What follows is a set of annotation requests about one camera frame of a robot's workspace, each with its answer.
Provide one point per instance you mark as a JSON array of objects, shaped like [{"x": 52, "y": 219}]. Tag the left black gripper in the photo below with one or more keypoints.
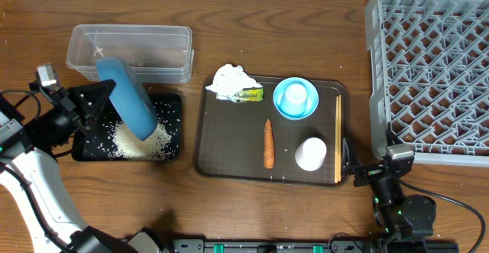
[{"x": 64, "y": 107}]

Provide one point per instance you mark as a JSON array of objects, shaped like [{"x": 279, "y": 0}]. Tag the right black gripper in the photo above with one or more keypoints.
[{"x": 351, "y": 166}]

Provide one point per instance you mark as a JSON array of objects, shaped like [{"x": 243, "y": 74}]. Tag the dark blue bowl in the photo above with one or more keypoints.
[{"x": 128, "y": 97}]

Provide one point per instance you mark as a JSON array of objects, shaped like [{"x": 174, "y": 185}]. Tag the pale pink cup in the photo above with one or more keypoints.
[{"x": 310, "y": 155}]

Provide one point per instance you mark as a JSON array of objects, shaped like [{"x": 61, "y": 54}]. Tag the pile of white rice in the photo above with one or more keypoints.
[{"x": 133, "y": 146}]

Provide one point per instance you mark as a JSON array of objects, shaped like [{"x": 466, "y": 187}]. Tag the light blue cup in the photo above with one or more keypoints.
[{"x": 293, "y": 101}]

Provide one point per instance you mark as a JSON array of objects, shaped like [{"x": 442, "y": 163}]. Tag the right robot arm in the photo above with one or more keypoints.
[{"x": 408, "y": 220}]

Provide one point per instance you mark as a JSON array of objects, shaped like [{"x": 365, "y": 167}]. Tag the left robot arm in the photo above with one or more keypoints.
[{"x": 31, "y": 174}]

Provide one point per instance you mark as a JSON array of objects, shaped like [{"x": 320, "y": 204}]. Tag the grey dishwasher rack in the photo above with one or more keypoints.
[{"x": 429, "y": 61}]

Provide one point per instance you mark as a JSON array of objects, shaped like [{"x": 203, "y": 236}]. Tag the wooden chopstick inner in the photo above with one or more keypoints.
[{"x": 335, "y": 136}]

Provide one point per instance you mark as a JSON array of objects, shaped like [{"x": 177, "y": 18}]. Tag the wooden chopstick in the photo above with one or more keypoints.
[
  {"x": 335, "y": 136},
  {"x": 339, "y": 139}
]

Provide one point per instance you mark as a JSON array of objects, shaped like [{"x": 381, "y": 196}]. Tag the black rectangular tray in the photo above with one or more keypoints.
[{"x": 168, "y": 104}]

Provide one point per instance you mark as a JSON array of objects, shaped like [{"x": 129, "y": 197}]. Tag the wooden chopstick outer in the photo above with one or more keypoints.
[{"x": 339, "y": 139}]

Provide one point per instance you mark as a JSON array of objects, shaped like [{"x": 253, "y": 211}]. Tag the light blue small bowl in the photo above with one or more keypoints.
[{"x": 311, "y": 102}]

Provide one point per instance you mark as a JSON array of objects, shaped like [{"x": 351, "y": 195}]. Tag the clear plastic bin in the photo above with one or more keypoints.
[{"x": 156, "y": 53}]

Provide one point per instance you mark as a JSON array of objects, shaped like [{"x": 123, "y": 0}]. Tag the orange carrot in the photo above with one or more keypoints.
[{"x": 269, "y": 152}]

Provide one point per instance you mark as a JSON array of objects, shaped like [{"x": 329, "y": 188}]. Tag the dark brown serving tray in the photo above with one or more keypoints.
[{"x": 230, "y": 136}]

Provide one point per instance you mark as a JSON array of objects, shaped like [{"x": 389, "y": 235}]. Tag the yellow green wrapper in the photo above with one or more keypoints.
[{"x": 245, "y": 95}]

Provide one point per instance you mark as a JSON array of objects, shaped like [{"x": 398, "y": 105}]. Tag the crumpled white tissue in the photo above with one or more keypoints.
[{"x": 230, "y": 79}]

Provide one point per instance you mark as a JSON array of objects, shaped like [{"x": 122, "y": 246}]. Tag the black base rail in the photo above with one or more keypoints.
[{"x": 336, "y": 245}]

